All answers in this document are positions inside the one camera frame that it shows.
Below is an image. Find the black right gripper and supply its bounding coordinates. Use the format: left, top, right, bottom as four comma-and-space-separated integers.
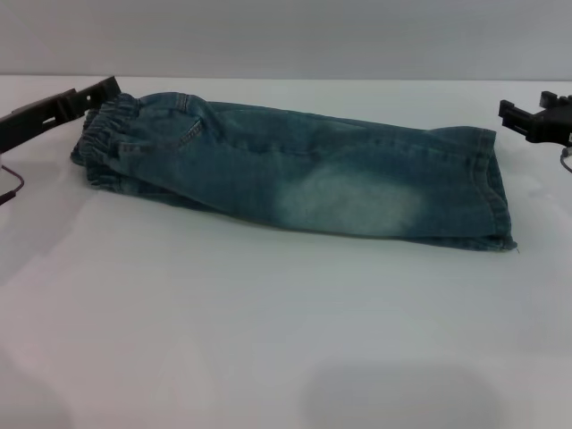
497, 90, 572, 146

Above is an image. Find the blue denim shorts basketball print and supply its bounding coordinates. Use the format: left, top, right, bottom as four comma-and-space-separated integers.
69, 90, 520, 257

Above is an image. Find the dark red thin cable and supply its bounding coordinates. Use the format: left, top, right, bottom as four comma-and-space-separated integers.
0, 164, 27, 207

